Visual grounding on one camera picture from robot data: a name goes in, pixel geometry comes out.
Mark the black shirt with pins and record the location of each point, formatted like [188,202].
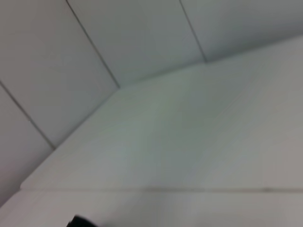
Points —
[81,222]

